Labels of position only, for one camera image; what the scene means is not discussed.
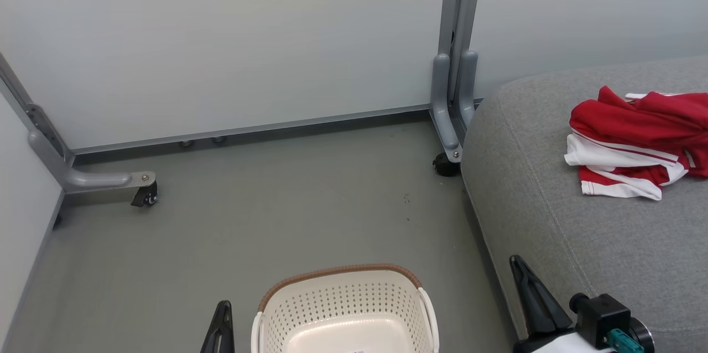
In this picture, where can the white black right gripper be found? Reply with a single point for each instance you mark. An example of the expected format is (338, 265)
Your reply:
(558, 344)

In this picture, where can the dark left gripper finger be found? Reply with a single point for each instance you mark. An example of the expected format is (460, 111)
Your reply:
(222, 331)

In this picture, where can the red and white clothing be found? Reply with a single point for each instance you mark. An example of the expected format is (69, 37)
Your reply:
(625, 120)

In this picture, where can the beige perforated laundry basket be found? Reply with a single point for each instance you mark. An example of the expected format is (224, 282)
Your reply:
(343, 297)

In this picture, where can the grey fabric sofa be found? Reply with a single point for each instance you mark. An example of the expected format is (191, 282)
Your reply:
(553, 220)

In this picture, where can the black caster wheel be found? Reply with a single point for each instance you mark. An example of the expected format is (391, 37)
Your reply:
(146, 196)
(445, 166)

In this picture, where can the grey partition corner foot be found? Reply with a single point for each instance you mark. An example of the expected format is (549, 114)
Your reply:
(88, 180)

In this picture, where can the white partition panel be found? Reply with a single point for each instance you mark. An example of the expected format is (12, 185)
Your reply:
(22, 187)
(221, 37)
(597, 10)

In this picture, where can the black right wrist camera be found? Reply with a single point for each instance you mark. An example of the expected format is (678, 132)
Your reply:
(600, 311)

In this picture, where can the grey partition bottom rail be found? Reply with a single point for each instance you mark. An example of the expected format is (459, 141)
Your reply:
(249, 130)

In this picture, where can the grey partition post with feet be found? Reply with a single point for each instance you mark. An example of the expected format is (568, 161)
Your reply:
(456, 37)

